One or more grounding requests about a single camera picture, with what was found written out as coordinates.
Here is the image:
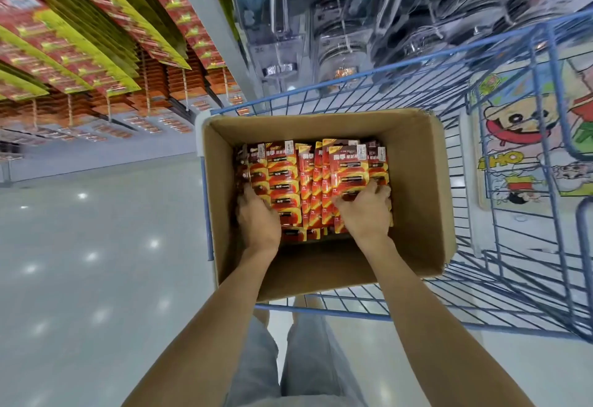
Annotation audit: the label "stack of red battery packs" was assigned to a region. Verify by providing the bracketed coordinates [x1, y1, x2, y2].
[234, 139, 393, 243]

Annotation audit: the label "person's right forearm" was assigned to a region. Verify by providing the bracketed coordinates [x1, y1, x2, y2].
[359, 234, 536, 407]

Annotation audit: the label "grey shorts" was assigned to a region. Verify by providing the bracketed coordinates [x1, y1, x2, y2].
[225, 313, 368, 407]

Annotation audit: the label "cartoon picture board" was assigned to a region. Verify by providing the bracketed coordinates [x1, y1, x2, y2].
[467, 48, 593, 214]

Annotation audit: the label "red battery blister pack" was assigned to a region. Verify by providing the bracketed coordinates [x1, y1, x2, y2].
[328, 139, 370, 200]

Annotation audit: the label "grey shelf upright post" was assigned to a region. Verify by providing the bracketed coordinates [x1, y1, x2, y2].
[164, 0, 254, 104]

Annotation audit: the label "person's left hand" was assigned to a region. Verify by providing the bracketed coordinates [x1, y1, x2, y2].
[236, 183, 282, 254]

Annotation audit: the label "person's right hand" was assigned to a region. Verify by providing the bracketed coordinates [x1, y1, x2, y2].
[331, 181, 393, 244]

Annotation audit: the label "rack of clear packaged goods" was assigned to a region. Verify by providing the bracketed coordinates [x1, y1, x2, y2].
[226, 0, 593, 97]

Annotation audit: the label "rack of hanging red packets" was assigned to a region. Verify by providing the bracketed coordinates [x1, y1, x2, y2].
[0, 0, 252, 144]

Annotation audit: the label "person's right leg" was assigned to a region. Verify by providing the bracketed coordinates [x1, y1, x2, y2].
[292, 295, 326, 325]

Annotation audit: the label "brown cardboard box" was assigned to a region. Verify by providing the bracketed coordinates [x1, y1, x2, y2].
[200, 108, 458, 303]

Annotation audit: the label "blue wire shopping cart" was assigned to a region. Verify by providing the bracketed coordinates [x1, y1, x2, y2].
[199, 7, 593, 343]

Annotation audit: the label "person's left forearm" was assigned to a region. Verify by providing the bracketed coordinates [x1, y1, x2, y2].
[121, 245, 281, 407]

